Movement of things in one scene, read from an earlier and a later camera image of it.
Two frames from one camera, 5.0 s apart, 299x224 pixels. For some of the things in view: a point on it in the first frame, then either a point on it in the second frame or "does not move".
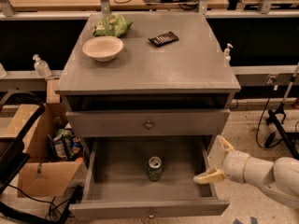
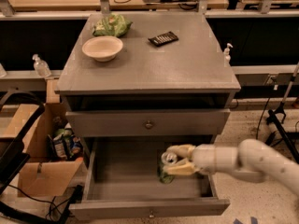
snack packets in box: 66,146 does not move
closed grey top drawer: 149,123 does not move
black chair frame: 12,157 does not move
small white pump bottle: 227,58 does not move
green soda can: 154,167 → 163,177
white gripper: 234,165 → 206,159
